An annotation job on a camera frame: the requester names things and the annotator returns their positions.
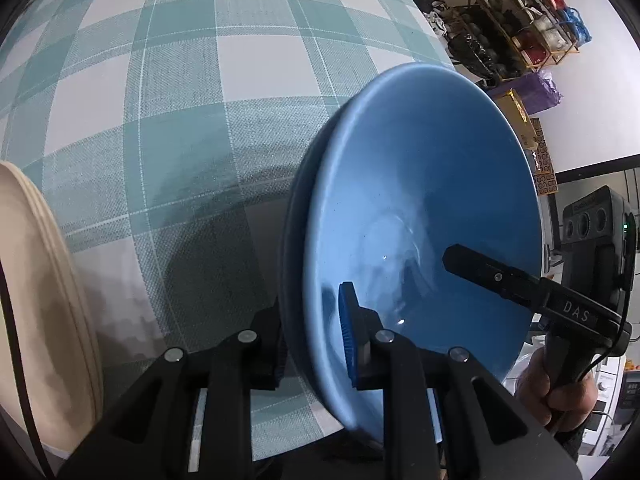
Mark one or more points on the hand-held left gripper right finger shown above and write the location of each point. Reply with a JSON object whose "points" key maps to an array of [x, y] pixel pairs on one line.
{"points": [[348, 330]]}

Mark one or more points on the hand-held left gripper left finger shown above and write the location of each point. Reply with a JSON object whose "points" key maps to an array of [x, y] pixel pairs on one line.
{"points": [[235, 370]]}

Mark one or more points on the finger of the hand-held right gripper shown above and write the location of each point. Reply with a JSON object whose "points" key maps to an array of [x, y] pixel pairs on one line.
{"points": [[490, 275]]}

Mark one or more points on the person's right hand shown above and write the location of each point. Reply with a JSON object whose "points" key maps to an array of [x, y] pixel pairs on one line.
{"points": [[540, 390]]}

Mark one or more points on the patterned cardboard box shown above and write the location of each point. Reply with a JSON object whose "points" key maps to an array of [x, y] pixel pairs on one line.
{"points": [[542, 160]]}

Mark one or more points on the brown cardboard box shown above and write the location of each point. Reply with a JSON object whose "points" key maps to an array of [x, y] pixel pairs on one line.
{"points": [[515, 115]]}

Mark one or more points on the purple bag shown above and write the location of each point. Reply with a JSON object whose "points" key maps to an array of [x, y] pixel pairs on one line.
{"points": [[540, 92]]}

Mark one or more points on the black plastic bag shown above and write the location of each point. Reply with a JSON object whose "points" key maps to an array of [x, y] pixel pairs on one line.
{"points": [[470, 52]]}

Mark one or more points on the shoe rack with shoes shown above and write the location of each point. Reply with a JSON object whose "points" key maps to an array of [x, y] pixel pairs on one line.
{"points": [[530, 15]]}

